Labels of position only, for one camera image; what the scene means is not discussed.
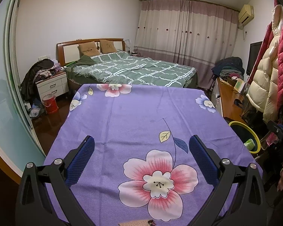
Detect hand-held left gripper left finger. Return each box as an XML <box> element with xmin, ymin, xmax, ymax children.
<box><xmin>15</xmin><ymin>135</ymin><xmax>96</xmax><ymax>226</ymax></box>

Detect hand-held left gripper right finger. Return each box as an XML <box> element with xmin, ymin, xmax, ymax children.
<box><xmin>189</xmin><ymin>135</ymin><xmax>267</xmax><ymax>226</ymax></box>

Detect pale green plastic bag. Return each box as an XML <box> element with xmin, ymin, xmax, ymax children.
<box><xmin>244</xmin><ymin>139</ymin><xmax>256</xmax><ymax>150</ymax></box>

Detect yellow rimmed trash bin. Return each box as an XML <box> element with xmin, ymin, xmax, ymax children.
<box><xmin>228</xmin><ymin>121</ymin><xmax>261</xmax><ymax>154</ymax></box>

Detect purple floral tablecloth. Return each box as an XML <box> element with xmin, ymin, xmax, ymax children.
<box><xmin>44</xmin><ymin>83</ymin><xmax>265</xmax><ymax>225</ymax></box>

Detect red bucket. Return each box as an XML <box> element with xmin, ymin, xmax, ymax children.
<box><xmin>42</xmin><ymin>94</ymin><xmax>59</xmax><ymax>114</ymax></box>

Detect cream puffer jacket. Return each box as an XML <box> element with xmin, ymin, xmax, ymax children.
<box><xmin>246</xmin><ymin>5</ymin><xmax>283</xmax><ymax>123</ymax></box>

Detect wooden desk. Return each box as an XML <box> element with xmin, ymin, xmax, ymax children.
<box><xmin>212</xmin><ymin>76</ymin><xmax>249</xmax><ymax>125</ymax></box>

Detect green box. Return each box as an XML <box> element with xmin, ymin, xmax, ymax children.
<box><xmin>233</xmin><ymin>79</ymin><xmax>244</xmax><ymax>91</ymax></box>

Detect plastic bags on floor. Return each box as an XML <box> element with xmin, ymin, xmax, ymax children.
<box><xmin>26</xmin><ymin>99</ymin><xmax>45</xmax><ymax>118</ymax></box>

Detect white nightstand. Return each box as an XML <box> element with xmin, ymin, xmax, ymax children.
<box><xmin>35</xmin><ymin>72</ymin><xmax>69</xmax><ymax>102</ymax></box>

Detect pink fuzzy clothing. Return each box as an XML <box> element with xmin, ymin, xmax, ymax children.
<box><xmin>119</xmin><ymin>219</ymin><xmax>156</xmax><ymax>226</ymax></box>

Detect black television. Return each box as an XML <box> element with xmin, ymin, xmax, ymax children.
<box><xmin>246</xmin><ymin>41</ymin><xmax>263</xmax><ymax>76</ymax></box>

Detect pile of folded clothes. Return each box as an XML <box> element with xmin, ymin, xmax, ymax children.
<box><xmin>211</xmin><ymin>56</ymin><xmax>245</xmax><ymax>79</ymax></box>

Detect dark clothes pile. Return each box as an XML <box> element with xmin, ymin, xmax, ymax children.
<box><xmin>20</xmin><ymin>58</ymin><xmax>56</xmax><ymax>102</ymax></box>

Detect dark green garment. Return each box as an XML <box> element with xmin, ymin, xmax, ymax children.
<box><xmin>75</xmin><ymin>55</ymin><xmax>96</xmax><ymax>66</ymax></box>

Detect green checked duvet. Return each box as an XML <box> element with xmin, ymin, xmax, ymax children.
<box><xmin>71</xmin><ymin>50</ymin><xmax>196</xmax><ymax>87</ymax></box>

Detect glass sliding wardrobe door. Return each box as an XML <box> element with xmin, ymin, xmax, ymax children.
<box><xmin>0</xmin><ymin>0</ymin><xmax>46</xmax><ymax>177</ymax></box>

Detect brown pillow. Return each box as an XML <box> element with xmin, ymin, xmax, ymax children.
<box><xmin>78</xmin><ymin>41</ymin><xmax>100</xmax><ymax>57</ymax></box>
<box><xmin>99</xmin><ymin>39</ymin><xmax>118</xmax><ymax>53</ymax></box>

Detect wooden bed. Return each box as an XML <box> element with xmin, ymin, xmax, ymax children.
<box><xmin>56</xmin><ymin>38</ymin><xmax>198</xmax><ymax>90</ymax></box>

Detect beige and pink curtain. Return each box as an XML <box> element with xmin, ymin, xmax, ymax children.
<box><xmin>133</xmin><ymin>0</ymin><xmax>240</xmax><ymax>91</ymax></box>

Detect cream air conditioner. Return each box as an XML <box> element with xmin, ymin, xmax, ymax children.
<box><xmin>238</xmin><ymin>4</ymin><xmax>255</xmax><ymax>25</ymax></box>

